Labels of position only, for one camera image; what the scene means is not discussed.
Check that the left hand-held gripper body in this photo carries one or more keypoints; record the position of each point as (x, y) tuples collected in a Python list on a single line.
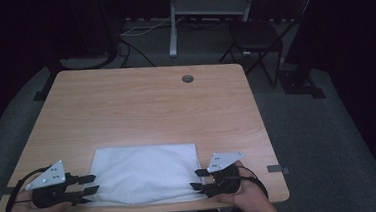
[(47, 177)]

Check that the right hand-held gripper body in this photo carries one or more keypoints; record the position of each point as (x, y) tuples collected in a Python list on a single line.
[(223, 163)]

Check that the white printed tank top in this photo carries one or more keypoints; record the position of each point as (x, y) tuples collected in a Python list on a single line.
[(147, 172)]

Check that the person's right hand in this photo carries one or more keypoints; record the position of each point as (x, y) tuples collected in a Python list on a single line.
[(252, 198)]

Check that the grey round table grommet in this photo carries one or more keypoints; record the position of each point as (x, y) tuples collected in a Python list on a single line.
[(187, 79)]

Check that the black stand with base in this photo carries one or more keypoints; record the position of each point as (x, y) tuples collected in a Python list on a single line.
[(303, 81)]

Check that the dark stand with curved base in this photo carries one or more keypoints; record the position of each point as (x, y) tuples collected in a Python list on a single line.
[(86, 61)]

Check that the black folding chair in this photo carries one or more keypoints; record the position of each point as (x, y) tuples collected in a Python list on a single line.
[(254, 34)]

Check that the dark table edge bracket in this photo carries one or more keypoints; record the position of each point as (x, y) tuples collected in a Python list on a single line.
[(1, 192), (275, 168)]

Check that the white metal desk frame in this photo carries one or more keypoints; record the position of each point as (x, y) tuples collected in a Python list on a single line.
[(172, 37)]

